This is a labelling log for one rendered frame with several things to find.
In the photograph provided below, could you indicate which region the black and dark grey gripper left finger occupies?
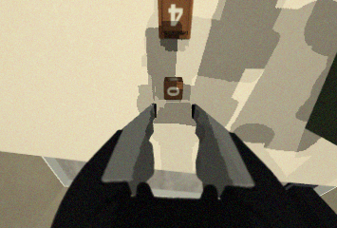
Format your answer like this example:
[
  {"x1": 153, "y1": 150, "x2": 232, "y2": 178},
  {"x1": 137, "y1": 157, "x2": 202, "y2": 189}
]
[{"x1": 50, "y1": 103, "x2": 157, "y2": 228}]

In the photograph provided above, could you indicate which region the brown number cube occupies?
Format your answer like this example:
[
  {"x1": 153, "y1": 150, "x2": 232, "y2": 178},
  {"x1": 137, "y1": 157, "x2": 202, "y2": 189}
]
[
  {"x1": 163, "y1": 77, "x2": 183, "y2": 100},
  {"x1": 161, "y1": 0, "x2": 191, "y2": 34}
]

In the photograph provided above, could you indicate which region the brown wooden tray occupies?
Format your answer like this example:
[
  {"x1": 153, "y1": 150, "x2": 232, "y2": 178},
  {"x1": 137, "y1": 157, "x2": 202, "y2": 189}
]
[{"x1": 158, "y1": 0, "x2": 194, "y2": 39}]

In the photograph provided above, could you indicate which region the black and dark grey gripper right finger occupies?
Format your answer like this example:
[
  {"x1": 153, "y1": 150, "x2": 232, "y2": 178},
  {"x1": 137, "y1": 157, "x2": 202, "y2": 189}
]
[{"x1": 192, "y1": 104, "x2": 307, "y2": 228}]

